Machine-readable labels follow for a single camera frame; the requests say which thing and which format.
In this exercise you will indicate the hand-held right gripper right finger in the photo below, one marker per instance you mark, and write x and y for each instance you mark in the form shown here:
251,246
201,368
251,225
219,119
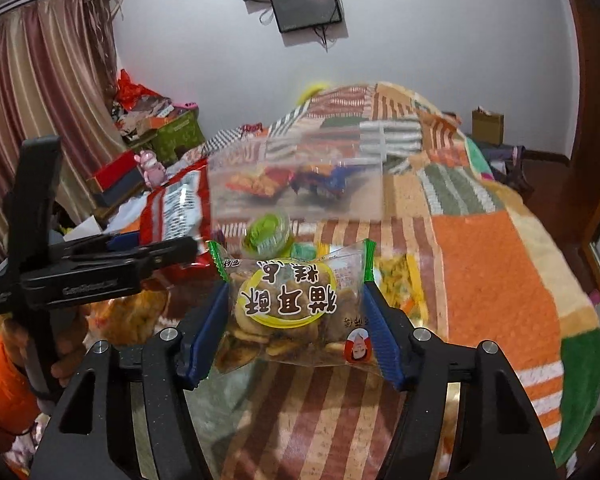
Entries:
384,340

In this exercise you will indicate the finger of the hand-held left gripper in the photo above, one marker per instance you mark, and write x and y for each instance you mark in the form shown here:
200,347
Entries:
172,250
124,241

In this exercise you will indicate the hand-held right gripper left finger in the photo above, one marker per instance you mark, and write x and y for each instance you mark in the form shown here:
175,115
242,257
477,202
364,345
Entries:
206,332

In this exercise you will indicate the red white snack bag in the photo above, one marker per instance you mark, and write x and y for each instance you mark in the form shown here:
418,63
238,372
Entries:
172,210

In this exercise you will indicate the clear biscuit packet yellow label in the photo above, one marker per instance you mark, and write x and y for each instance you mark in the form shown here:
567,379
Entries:
290,305

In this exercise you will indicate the clear plastic storage box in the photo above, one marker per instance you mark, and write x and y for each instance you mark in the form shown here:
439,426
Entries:
300,180

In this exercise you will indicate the person's left forearm orange sleeve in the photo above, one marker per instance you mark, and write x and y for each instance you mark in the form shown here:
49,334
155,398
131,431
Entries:
5,390

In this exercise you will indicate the person's left hand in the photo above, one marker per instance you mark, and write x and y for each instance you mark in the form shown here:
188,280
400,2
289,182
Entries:
67,340

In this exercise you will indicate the yellow snack packet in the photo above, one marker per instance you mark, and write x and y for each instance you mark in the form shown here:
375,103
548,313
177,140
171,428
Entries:
397,280

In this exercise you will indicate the red flat box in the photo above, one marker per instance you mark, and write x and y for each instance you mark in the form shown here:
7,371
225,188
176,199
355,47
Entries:
115,172

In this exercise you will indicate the yellow chip bag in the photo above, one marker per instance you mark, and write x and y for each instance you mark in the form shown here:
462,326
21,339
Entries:
125,315

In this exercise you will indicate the pink plush toy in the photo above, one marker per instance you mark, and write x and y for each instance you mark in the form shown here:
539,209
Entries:
151,167

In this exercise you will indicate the green jelly cup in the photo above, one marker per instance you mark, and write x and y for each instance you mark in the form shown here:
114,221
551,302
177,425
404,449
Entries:
267,232

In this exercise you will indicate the orange snack packet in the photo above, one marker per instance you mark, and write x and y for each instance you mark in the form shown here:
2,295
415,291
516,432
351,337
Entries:
257,182

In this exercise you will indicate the green cardboard box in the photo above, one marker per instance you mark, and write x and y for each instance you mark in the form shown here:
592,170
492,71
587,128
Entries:
177,132

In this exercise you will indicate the patchwork striped blanket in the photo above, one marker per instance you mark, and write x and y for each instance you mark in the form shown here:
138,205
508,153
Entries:
480,260

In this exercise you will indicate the small red white packet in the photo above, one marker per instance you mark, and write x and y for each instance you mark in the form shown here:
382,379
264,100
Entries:
252,128

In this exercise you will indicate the red plastic bag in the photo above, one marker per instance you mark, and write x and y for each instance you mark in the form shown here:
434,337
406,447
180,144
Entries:
132,87

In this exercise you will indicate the blue snack packet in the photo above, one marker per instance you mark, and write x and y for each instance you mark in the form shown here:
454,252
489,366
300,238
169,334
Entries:
325,180

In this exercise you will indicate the striped brown curtain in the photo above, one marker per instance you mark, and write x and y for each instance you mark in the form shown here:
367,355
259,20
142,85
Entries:
35,85

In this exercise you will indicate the dark clothes pile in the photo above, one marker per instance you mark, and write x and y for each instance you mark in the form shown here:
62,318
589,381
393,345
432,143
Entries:
505,165

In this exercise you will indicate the brown paper bag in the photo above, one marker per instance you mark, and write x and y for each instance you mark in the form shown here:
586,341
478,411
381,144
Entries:
488,127

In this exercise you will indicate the small black wall monitor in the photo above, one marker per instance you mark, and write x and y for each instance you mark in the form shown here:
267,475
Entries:
307,5

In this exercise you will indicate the wooden door frame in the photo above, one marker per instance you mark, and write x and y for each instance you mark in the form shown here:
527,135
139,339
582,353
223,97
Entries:
592,135

